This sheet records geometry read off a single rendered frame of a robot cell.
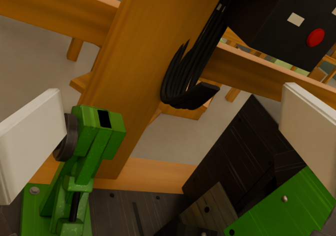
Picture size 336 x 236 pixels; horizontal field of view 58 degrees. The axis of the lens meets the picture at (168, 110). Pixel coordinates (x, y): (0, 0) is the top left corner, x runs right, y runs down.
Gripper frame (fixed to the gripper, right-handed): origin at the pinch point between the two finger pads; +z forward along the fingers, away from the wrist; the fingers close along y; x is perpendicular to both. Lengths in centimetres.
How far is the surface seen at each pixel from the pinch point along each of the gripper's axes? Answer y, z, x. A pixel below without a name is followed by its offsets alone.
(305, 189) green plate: 20.0, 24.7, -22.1
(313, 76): 294, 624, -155
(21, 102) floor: -110, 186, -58
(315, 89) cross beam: 43, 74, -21
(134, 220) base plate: -10, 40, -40
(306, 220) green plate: 19.3, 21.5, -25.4
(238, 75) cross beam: 17, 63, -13
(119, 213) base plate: -13, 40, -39
